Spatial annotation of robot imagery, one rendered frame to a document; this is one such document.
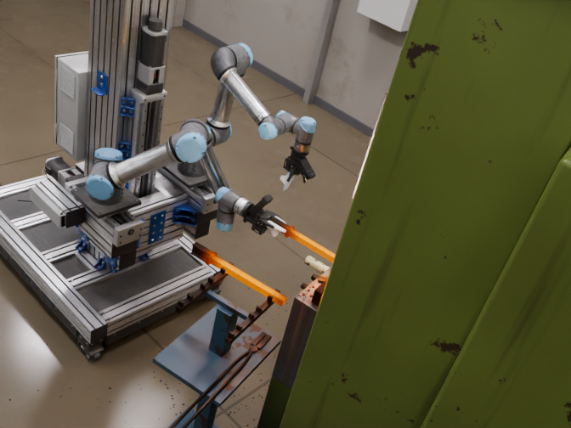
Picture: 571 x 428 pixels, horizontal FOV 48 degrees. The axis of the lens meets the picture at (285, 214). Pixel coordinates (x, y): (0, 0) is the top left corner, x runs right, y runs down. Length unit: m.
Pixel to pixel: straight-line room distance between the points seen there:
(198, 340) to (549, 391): 1.29
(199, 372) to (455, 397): 0.95
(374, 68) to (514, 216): 4.29
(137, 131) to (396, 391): 1.64
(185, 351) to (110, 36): 1.35
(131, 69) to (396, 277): 1.59
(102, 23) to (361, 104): 3.44
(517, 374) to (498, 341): 0.09
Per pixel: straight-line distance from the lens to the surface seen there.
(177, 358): 2.38
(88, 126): 3.18
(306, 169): 2.89
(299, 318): 2.45
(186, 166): 3.14
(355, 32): 5.86
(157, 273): 3.48
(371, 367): 2.01
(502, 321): 1.62
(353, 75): 5.92
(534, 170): 1.54
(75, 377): 3.25
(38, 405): 3.16
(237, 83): 2.85
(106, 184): 2.66
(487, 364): 1.70
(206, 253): 2.38
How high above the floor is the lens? 2.49
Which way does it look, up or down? 34 degrees down
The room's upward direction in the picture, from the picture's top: 14 degrees clockwise
